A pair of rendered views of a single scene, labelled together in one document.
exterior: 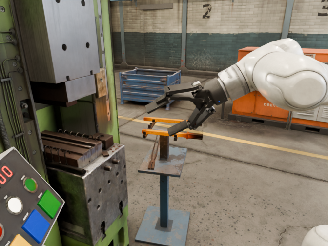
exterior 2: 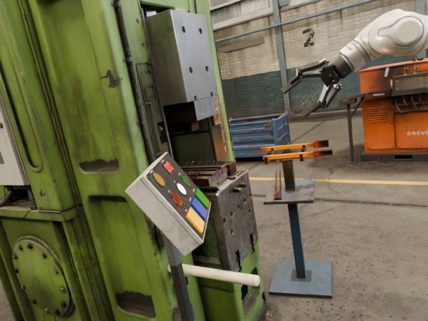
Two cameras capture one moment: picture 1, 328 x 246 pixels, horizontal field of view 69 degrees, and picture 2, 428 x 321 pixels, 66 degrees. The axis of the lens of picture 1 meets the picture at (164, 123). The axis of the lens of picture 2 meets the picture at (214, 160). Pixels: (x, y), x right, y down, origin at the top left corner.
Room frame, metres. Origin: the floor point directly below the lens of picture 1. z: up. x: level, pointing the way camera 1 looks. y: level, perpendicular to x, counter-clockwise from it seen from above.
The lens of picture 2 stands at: (-0.51, 0.14, 1.43)
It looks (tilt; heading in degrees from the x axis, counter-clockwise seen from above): 13 degrees down; 9
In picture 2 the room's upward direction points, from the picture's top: 10 degrees counter-clockwise
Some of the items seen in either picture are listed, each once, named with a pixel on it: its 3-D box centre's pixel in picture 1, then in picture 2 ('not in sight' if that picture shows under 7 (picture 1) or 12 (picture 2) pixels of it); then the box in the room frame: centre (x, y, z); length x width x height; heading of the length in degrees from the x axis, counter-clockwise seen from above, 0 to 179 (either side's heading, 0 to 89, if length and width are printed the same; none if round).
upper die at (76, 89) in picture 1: (48, 84); (172, 112); (1.20, 0.58, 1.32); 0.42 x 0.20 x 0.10; 68
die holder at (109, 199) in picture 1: (71, 181); (197, 216); (1.25, 0.57, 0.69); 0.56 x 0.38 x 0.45; 68
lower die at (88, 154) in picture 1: (59, 147); (185, 176); (1.20, 0.58, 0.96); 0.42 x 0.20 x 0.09; 68
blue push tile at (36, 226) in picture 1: (35, 226); (198, 209); (0.57, 0.40, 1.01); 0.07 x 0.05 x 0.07; 3
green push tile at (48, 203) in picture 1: (48, 204); (200, 199); (0.67, 0.40, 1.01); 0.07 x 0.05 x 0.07; 3
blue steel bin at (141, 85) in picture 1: (150, 87); (252, 137); (5.35, 0.30, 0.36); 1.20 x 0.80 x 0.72; 68
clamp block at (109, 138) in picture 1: (101, 140); (223, 168); (1.31, 0.38, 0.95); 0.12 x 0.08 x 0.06; 68
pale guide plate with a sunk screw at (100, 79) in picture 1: (100, 82); (214, 110); (1.46, 0.39, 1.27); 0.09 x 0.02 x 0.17; 158
